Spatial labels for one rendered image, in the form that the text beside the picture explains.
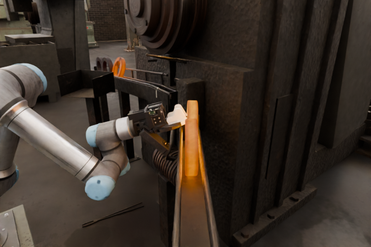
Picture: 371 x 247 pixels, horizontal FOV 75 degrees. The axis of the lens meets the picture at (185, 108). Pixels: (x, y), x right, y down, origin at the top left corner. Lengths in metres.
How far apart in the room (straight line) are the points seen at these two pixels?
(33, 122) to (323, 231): 1.43
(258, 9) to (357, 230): 1.27
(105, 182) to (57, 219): 0.92
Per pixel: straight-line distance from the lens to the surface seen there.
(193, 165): 0.61
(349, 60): 1.60
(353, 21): 1.54
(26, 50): 3.44
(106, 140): 0.84
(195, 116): 0.74
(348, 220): 1.73
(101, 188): 0.75
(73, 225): 1.57
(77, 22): 4.04
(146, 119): 0.78
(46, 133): 0.76
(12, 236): 1.16
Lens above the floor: 1.06
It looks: 21 degrees down
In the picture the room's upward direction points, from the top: straight up
